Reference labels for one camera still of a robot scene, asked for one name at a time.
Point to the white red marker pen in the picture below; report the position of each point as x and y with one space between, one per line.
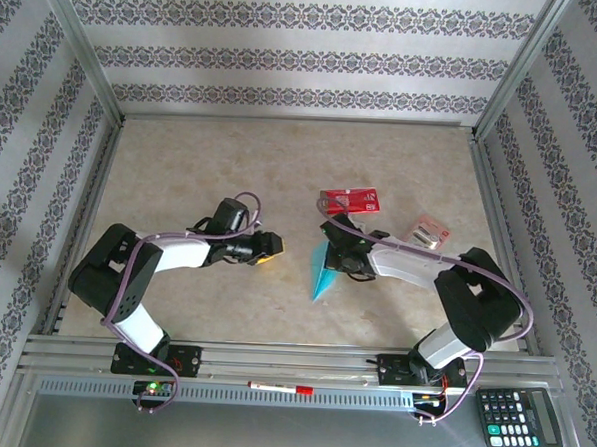
280 387

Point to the light blue paper sheet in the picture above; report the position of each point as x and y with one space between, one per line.
320 280

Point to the aluminium mounting rail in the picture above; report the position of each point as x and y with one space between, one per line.
291 358

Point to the aluminium back frame bar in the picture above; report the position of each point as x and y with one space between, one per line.
294 120

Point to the aluminium frame post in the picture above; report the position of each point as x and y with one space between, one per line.
77 42
522 65

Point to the black desk calculator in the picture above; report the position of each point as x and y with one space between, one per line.
518 419

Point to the aluminium side frame rail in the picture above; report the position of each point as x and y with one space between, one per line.
499 214
80 227

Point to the red flat packet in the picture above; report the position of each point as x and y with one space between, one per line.
360 201

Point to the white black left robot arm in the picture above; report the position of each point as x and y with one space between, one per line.
110 279

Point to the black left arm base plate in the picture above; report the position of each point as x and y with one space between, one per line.
186 360

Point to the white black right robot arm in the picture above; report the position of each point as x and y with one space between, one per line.
474 303

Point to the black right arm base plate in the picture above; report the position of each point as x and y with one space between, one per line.
393 371

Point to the red white blister pack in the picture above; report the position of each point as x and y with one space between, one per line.
428 233

